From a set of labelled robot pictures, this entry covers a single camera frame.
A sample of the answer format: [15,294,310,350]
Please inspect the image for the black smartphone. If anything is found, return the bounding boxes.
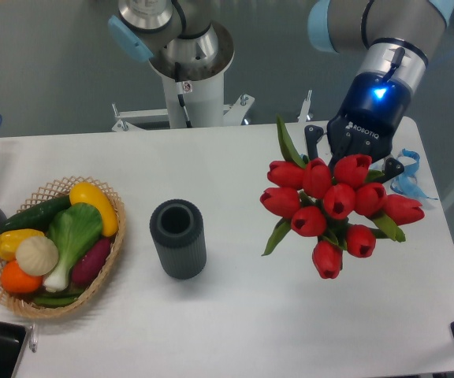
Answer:
[0,321,28,378]

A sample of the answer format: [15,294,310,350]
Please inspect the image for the purple sweet potato toy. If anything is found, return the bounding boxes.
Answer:
[71,238,110,287]

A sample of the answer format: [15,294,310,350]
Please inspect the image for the cream steamed bun toy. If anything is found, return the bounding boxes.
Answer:
[15,236,58,276]

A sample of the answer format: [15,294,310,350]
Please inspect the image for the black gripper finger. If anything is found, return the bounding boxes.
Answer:
[304,124,325,161]
[377,157,404,183]

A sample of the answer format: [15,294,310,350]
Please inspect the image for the orange fruit toy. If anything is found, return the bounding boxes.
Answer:
[0,261,43,294]

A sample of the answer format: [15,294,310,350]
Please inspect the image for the red tulip bouquet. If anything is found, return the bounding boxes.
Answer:
[260,118,425,279]

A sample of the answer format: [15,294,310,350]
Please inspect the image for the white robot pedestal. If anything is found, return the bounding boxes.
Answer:
[151,45,234,129]

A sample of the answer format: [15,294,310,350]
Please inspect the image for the green pea pod toy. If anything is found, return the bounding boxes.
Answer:
[32,291,83,308]

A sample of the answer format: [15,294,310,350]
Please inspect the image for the green bok choy toy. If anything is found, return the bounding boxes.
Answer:
[43,203,102,293]

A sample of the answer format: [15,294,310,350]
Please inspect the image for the white metal mounting frame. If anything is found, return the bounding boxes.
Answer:
[112,89,314,132]

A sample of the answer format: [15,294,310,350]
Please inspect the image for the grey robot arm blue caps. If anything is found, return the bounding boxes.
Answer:
[108,1,454,183]

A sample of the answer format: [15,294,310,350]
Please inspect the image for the clear pen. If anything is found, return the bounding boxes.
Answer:
[28,322,38,353]

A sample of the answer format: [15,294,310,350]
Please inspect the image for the green cucumber toy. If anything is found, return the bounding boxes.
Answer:
[0,196,71,232]

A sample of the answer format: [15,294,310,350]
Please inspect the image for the yellow bell pepper toy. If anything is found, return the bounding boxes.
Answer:
[0,228,45,261]

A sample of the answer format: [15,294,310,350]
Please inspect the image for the blue ribbon bundle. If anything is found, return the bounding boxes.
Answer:
[390,149,437,200]

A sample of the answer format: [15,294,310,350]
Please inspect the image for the woven wicker basket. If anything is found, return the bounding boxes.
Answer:
[0,176,126,320]

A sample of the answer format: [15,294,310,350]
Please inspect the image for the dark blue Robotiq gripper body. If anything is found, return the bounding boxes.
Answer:
[327,72,411,166]

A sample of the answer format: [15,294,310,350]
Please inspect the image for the yellow squash toy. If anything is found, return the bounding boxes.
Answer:
[69,181,118,237]

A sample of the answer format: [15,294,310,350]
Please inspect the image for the dark grey ribbed vase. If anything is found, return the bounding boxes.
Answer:
[150,199,207,280]

